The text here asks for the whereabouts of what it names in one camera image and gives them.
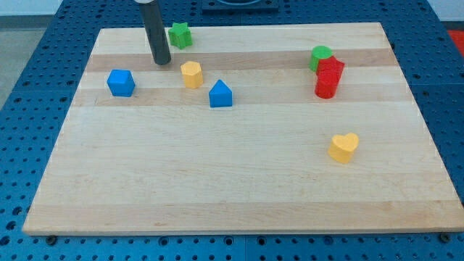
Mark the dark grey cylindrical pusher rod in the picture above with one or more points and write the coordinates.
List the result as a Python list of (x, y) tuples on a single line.
[(155, 30)]

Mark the green star block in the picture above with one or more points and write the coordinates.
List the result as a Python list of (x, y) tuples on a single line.
[(180, 35)]

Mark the yellow hexagon block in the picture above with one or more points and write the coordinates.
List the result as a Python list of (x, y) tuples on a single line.
[(192, 74)]

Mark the blue cube block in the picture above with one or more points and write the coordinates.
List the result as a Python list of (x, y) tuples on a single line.
[(121, 83)]

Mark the blue triangle house block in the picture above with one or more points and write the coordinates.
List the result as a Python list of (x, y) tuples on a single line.
[(220, 95)]

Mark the light wooden board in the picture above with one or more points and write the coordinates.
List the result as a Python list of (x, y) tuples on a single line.
[(163, 162)]

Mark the green cylinder block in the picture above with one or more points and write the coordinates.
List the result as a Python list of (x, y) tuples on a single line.
[(318, 53)]

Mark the red pentagon block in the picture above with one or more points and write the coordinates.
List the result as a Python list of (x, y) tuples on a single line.
[(331, 65)]

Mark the red cylinder block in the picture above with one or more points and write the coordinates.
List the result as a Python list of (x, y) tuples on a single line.
[(327, 84)]

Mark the yellow heart block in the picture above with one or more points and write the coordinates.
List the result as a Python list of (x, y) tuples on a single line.
[(343, 147)]

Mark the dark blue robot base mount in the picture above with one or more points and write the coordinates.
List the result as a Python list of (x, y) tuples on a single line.
[(213, 6)]

